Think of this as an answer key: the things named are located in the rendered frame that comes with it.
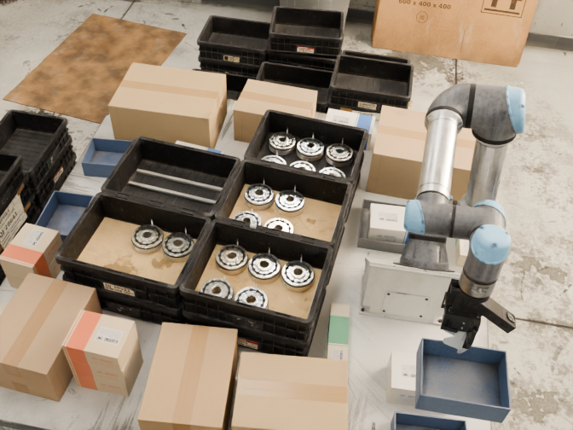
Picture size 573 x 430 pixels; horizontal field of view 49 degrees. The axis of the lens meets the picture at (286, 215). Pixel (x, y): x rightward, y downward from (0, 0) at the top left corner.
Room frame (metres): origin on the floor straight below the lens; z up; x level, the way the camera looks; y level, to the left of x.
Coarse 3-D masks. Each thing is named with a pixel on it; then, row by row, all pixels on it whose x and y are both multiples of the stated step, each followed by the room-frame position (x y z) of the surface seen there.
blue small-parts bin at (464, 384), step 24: (432, 360) 0.82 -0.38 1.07; (456, 360) 0.82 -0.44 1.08; (480, 360) 0.82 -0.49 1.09; (504, 360) 0.80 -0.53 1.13; (432, 384) 0.75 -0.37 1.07; (456, 384) 0.76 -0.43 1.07; (480, 384) 0.76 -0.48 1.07; (504, 384) 0.74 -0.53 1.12; (432, 408) 0.69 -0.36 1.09; (456, 408) 0.68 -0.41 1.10; (480, 408) 0.67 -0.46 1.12; (504, 408) 0.67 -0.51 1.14
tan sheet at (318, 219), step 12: (240, 192) 1.60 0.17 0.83; (276, 192) 1.61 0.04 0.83; (240, 204) 1.54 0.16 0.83; (312, 204) 1.56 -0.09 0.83; (324, 204) 1.57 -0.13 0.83; (264, 216) 1.49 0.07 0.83; (276, 216) 1.49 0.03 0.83; (300, 216) 1.50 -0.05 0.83; (312, 216) 1.50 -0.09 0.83; (324, 216) 1.51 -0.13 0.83; (336, 216) 1.51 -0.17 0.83; (300, 228) 1.45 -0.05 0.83; (312, 228) 1.45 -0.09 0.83; (324, 228) 1.45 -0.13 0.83; (324, 240) 1.40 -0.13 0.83
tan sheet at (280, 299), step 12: (216, 252) 1.32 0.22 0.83; (204, 276) 1.22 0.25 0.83; (216, 276) 1.22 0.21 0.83; (228, 276) 1.22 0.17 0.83; (240, 276) 1.22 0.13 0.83; (240, 288) 1.18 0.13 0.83; (264, 288) 1.18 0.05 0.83; (276, 288) 1.19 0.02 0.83; (312, 288) 1.19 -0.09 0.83; (276, 300) 1.14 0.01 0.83; (288, 300) 1.14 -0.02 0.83; (300, 300) 1.15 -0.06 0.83; (288, 312) 1.10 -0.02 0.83; (300, 312) 1.10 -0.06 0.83
